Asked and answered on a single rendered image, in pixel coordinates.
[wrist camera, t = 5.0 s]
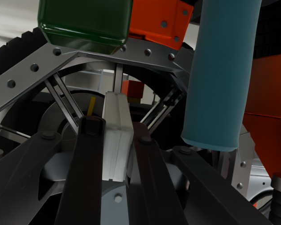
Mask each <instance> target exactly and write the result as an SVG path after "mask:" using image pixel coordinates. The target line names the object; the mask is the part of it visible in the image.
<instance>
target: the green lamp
mask: <svg viewBox="0 0 281 225"><path fill-rule="evenodd" d="M133 1H134V0H39V5H38V12H37V25H38V27H39V29H40V31H41V32H42V34H43V36H44V37H45V39H46V40H47V41H48V43H50V44H52V45H56V46H63V47H68V48H73V49H78V50H85V51H90V52H95V53H100V54H107V55H111V54H114V53H116V52H117V51H118V50H119V49H120V48H121V47H122V46H124V45H125V44H126V42H127V40H128V36H129V29H130V23H131V16H132V8H133Z"/></svg>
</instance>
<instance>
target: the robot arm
mask: <svg viewBox="0 0 281 225"><path fill-rule="evenodd" d="M62 138H63V137H62V135H61V134H59V133H57V132H54V131H50V130H44V131H41V132H38V133H35V134H34V135H33V136H31V137H30V138H28V139H27V140H26V141H24V142H23V143H21V144H20V145H19V146H18V147H16V148H15V149H13V150H12V151H11V152H9V153H8V154H7V155H5V156H4V157H3V158H1V159H0V225H28V224H29V223H30V222H31V220H32V219H33V218H34V217H35V215H36V214H37V212H38V211H39V210H40V209H41V207H42V206H43V204H44V203H45V202H46V201H47V199H48V198H49V197H50V195H51V194H52V193H53V191H54V190H55V189H56V187H57V186H58V181H61V180H66V181H65V184H64V188H63V191H62V196H61V199H60V203H59V207H58V211H57V215H56V218H55V222H54V225H100V219H101V197H102V180H109V179H113V181H118V182H123V180H125V178H126V182H125V187H124V193H123V195H124V196H125V194H126V195H127V205H128V219H129V225H274V224H273V223H272V222H271V221H270V220H268V219H267V218H266V217H265V216H264V215H263V214H262V213H261V212H260V211H259V210H258V209H257V208H255V207H254V206H253V205H252V204H251V203H250V202H249V201H248V200H247V199H246V198H245V197H244V196H243V195H241V194H240V193H239V192H238V191H237V190H236V189H235V188H234V187H233V186H232V185H231V184H230V183H229V182H228V181H227V180H226V179H225V178H224V177H223V176H221V175H220V174H219V173H218V172H217V171H216V170H215V169H214V168H213V167H212V166H211V165H210V164H208V163H207V162H206V161H205V160H204V159H203V158H202V157H201V156H200V155H199V154H198V153H197V152H196V151H194V150H193V149H191V148H189V147H187V146H186V147H185V146H174V147H173V148H172V152H168V151H165V150H161V149H160V147H159V145H158V142H157V141H156V140H154V139H152V138H151V136H150V134H149V131H148V127H147V126H146V125H145V124H144V123H140V122H133V121H132V120H131V115H130V111H129V106H128V101H127V97H126V95H125V93H119V92H118V93H117V94H115V92H111V91H107V92H106V93H105V99H104V106H103V114H102V118H101V117H97V116H90V115H88V116H82V117H80V119H79V130H78V135H77V137H76V138H75V139H71V140H62ZM126 173H127V177H126ZM189 184H190V190H189V189H188V188H189Z"/></svg>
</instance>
